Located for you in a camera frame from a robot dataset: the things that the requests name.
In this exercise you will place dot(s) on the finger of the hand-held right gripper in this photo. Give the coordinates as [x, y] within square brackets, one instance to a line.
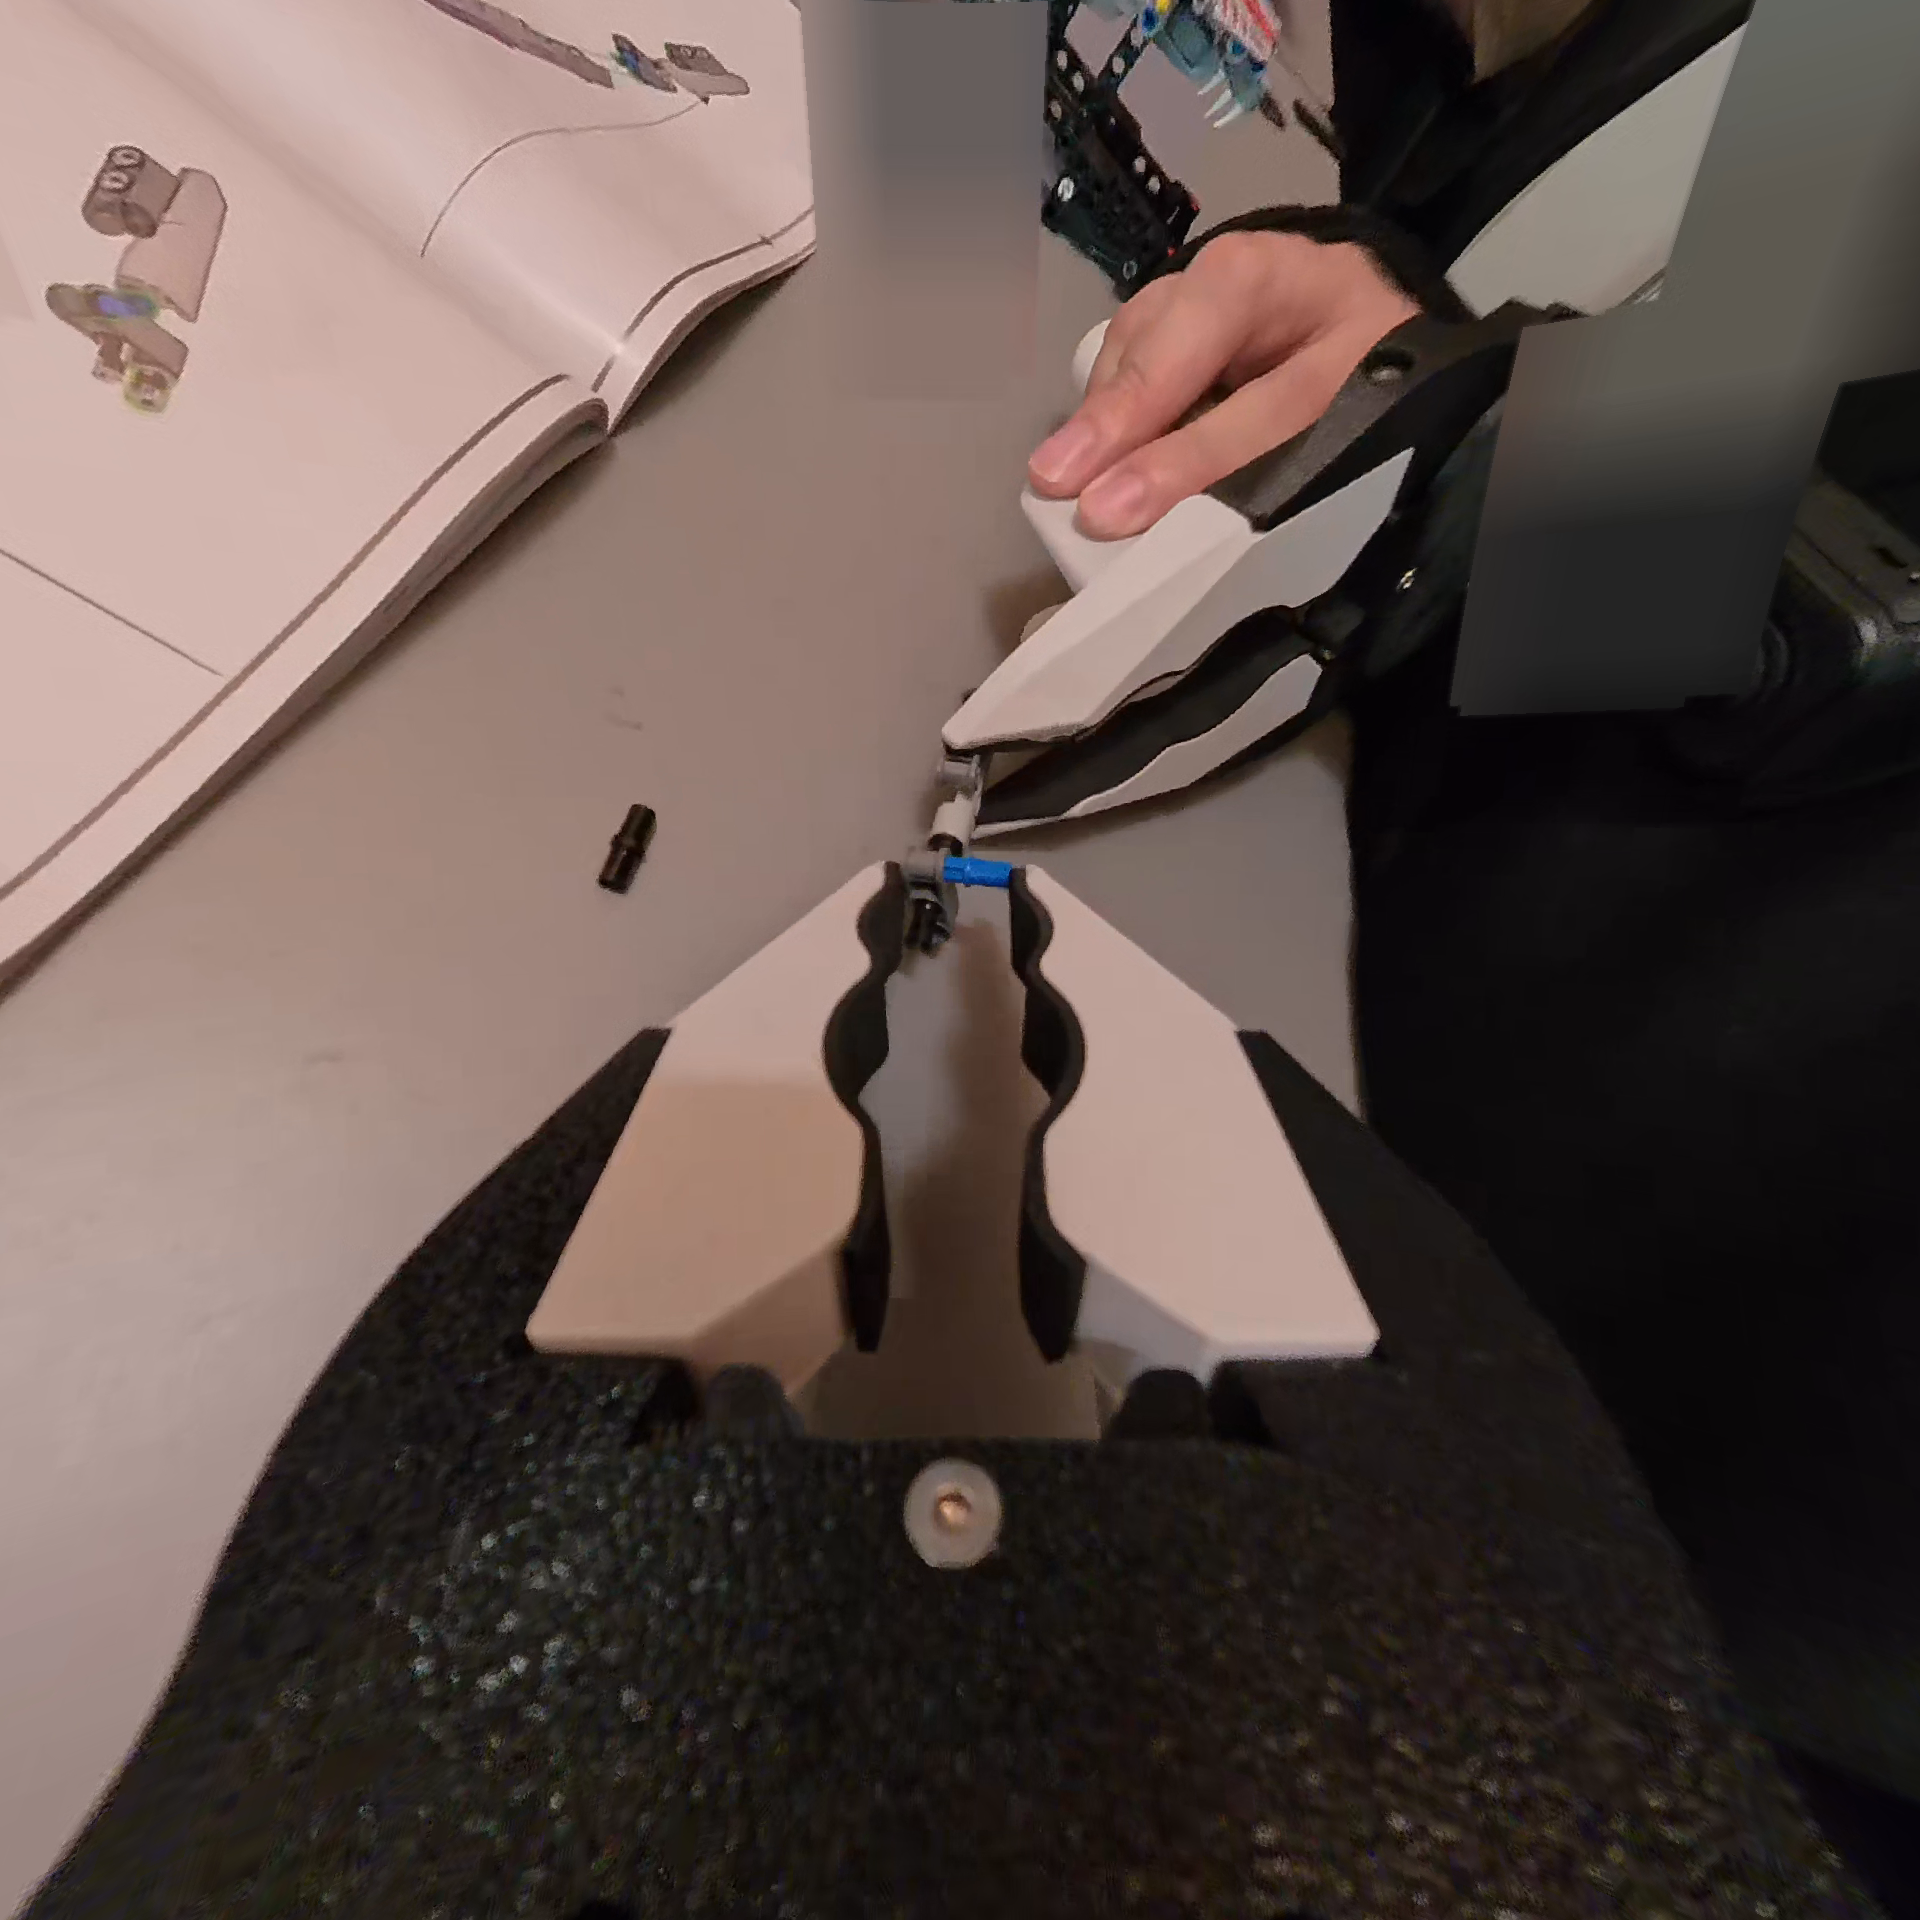
[1170, 628]
[1214, 744]

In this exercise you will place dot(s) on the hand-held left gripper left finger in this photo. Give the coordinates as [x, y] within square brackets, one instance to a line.
[705, 1184]

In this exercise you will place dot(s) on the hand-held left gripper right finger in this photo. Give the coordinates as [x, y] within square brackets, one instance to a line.
[1184, 1184]

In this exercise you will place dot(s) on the small grey toy brick assembly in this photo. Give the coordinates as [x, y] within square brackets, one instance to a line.
[950, 826]

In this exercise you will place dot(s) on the person's right forearm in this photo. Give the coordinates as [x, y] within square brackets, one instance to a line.
[1394, 166]

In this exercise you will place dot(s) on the grey desk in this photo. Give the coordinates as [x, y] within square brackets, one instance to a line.
[450, 931]

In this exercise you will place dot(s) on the person's right hand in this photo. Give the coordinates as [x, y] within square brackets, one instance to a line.
[1231, 359]

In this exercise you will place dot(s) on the black toy connector pin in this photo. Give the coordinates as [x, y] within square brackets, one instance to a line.
[627, 848]

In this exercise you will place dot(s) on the toy brick vehicle model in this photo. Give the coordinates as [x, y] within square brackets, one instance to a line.
[1110, 195]

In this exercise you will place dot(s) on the person's black clothing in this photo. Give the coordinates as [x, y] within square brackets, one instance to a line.
[1650, 1126]

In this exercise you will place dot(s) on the black hard case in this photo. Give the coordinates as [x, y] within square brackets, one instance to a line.
[1861, 600]

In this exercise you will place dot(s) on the open instruction booklet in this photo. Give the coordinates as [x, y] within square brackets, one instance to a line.
[375, 450]

